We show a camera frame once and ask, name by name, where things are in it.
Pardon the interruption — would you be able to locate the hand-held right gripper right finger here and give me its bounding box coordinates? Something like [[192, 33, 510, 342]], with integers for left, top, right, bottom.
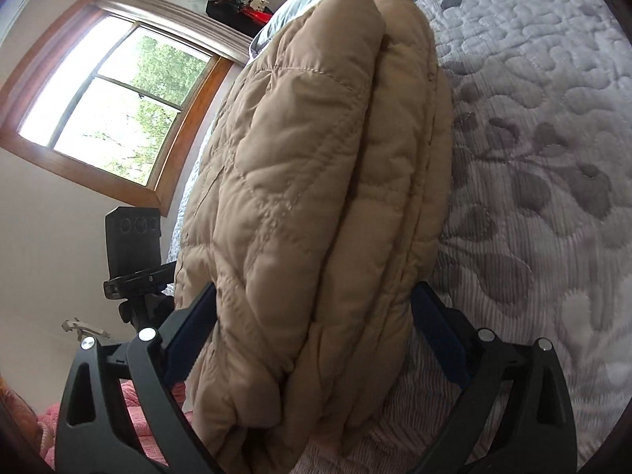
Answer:
[[411, 280, 578, 474]]

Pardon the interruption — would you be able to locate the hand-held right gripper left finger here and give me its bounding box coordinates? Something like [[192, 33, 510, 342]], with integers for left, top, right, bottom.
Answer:
[[54, 281, 233, 474]]

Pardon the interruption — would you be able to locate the tan quilted puffer jacket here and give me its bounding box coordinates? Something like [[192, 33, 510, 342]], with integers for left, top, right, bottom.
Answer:
[[170, 0, 455, 474]]

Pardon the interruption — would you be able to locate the wooden-framed window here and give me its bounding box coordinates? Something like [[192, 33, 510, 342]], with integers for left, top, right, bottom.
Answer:
[[0, 0, 234, 208]]

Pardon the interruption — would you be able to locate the grey leaf-print quilted bedspread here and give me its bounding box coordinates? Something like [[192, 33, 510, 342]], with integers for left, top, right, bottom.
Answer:
[[165, 0, 632, 474]]

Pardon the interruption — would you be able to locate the beige window valance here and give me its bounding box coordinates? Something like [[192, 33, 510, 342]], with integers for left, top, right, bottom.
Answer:
[[96, 0, 256, 66]]

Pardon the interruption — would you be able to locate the black and red object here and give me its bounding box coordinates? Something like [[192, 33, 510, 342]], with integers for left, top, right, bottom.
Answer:
[[185, 0, 275, 28]]

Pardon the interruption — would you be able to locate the blue-grey pillow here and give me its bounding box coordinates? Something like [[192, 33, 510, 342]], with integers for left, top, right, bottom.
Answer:
[[249, 0, 357, 62]]

